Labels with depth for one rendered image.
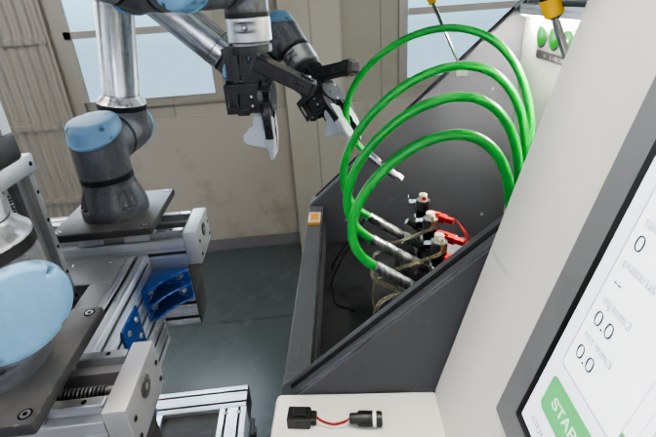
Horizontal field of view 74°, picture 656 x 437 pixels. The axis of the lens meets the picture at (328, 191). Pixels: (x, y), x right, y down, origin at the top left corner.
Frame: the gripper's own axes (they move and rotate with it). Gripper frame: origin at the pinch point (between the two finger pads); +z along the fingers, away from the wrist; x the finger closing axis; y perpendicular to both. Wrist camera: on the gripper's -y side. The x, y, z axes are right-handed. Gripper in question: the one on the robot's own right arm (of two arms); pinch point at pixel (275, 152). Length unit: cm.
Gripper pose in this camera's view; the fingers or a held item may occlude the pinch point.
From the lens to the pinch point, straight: 85.1
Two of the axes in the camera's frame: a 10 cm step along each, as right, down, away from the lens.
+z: 0.6, 9.1, 4.1
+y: -10.0, 0.5, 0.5
